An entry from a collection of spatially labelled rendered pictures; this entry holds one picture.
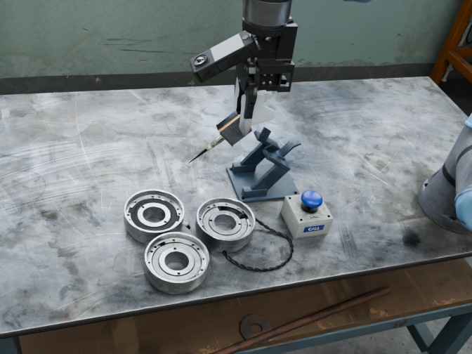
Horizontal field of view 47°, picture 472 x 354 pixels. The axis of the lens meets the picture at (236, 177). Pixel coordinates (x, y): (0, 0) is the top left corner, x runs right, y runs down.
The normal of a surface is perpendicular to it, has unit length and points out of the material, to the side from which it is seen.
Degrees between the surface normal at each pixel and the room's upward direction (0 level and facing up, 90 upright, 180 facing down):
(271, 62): 4
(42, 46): 90
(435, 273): 0
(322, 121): 0
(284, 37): 87
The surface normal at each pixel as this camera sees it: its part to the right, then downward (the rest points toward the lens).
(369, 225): 0.15, -0.73
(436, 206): -0.75, 0.04
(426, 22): 0.29, 0.68
